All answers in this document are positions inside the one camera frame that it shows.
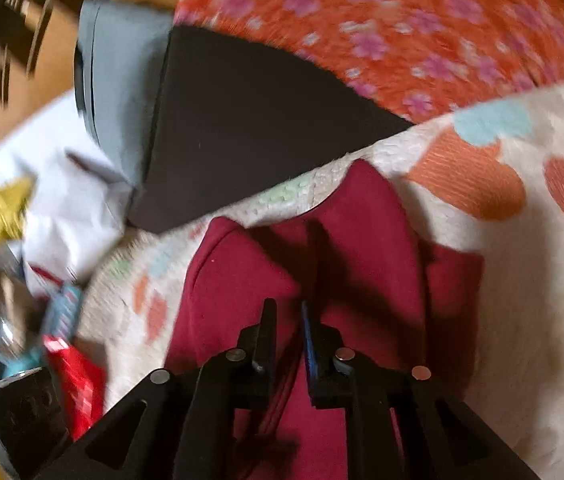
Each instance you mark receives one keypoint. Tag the heart patterned quilt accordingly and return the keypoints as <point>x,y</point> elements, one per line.
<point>537,240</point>

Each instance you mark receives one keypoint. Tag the gold wrapper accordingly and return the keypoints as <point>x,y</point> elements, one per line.
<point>4,210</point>

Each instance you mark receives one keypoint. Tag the orange floral cloth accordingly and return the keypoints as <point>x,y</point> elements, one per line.
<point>387,30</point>

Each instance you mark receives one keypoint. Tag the grey folded cloth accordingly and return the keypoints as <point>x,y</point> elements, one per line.
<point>122,80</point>

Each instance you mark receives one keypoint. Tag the black folded cloth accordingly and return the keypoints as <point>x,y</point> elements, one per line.
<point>242,125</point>

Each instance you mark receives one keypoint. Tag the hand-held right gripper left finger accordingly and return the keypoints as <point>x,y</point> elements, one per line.
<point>260,340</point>

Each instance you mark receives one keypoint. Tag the maroon sweater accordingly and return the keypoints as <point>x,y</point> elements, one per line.
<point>362,240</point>

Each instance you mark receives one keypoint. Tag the white plastic bag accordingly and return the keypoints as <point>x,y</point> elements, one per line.
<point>57,185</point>

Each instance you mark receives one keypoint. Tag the black box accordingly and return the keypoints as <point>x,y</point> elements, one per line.
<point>24,407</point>

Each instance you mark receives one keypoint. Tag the red packet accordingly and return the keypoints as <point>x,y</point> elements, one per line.
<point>74,385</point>

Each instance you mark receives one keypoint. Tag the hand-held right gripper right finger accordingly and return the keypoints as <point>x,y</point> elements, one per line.
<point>310,345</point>

